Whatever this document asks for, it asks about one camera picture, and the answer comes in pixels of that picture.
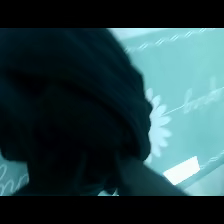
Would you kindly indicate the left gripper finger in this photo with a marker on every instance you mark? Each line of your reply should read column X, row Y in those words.
column 146, row 183

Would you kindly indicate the black T-shirt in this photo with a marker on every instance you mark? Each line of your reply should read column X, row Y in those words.
column 73, row 100

